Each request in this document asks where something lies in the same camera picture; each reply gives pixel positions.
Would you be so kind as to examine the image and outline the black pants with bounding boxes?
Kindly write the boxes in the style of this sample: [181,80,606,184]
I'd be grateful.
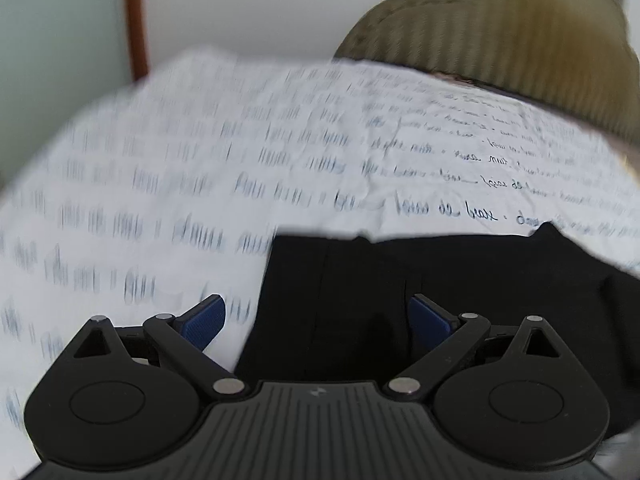
[235,223,639,434]

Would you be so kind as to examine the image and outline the olive tufted headboard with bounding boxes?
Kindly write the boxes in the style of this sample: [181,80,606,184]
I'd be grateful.
[335,0,639,143]

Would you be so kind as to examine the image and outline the brown wooden door frame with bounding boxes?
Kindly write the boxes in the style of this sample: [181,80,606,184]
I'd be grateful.
[124,0,149,82]

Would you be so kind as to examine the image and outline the white bedsheet with blue script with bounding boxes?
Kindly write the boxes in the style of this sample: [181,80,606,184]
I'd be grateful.
[1,49,639,479]

